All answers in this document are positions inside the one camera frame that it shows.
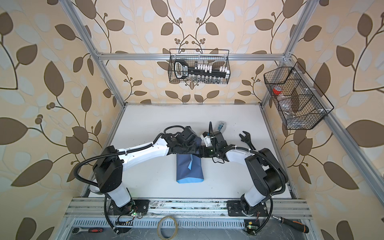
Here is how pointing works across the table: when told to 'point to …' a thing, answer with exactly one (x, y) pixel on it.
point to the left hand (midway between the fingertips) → (197, 148)
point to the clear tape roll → (159, 231)
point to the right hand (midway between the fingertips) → (197, 155)
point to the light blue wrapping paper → (188, 166)
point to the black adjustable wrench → (247, 139)
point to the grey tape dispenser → (221, 126)
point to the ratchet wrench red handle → (77, 230)
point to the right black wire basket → (300, 101)
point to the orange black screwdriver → (295, 224)
